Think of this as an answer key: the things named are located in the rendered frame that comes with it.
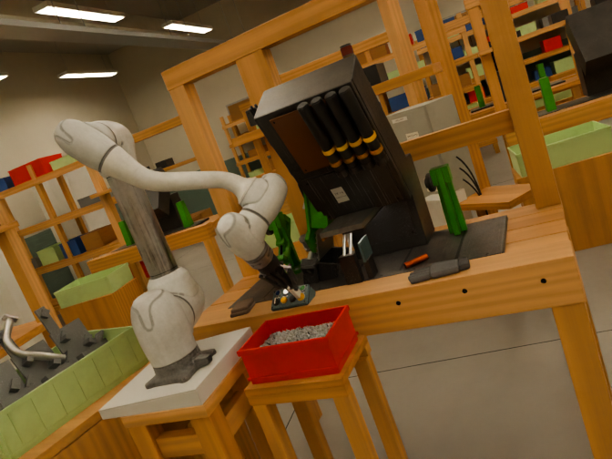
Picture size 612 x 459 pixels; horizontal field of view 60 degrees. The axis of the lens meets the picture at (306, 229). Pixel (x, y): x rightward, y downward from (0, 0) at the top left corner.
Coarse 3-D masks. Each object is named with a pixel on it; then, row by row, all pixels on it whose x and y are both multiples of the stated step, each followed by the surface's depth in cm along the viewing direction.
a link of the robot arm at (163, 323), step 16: (144, 304) 164; (160, 304) 164; (176, 304) 169; (144, 320) 163; (160, 320) 163; (176, 320) 166; (192, 320) 177; (144, 336) 163; (160, 336) 163; (176, 336) 165; (192, 336) 171; (144, 352) 168; (160, 352) 164; (176, 352) 165
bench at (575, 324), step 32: (512, 224) 201; (544, 224) 189; (576, 320) 156; (576, 352) 159; (576, 384) 162; (608, 384) 219; (320, 416) 287; (608, 416) 162; (256, 448) 232; (608, 448) 165
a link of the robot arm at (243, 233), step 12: (228, 216) 161; (240, 216) 161; (252, 216) 164; (228, 228) 158; (240, 228) 159; (252, 228) 162; (264, 228) 166; (228, 240) 160; (240, 240) 160; (252, 240) 163; (240, 252) 163; (252, 252) 164
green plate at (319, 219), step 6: (306, 198) 201; (306, 204) 202; (306, 210) 202; (312, 210) 203; (306, 216) 203; (312, 216) 204; (318, 216) 203; (324, 216) 202; (312, 222) 205; (318, 222) 204; (324, 222) 203; (330, 222) 205; (312, 228) 207; (318, 228) 204; (324, 228) 203
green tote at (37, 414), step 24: (120, 336) 216; (96, 360) 206; (120, 360) 215; (144, 360) 223; (48, 384) 190; (72, 384) 197; (96, 384) 205; (24, 408) 183; (48, 408) 189; (72, 408) 196; (0, 432) 176; (24, 432) 181; (48, 432) 188; (0, 456) 183
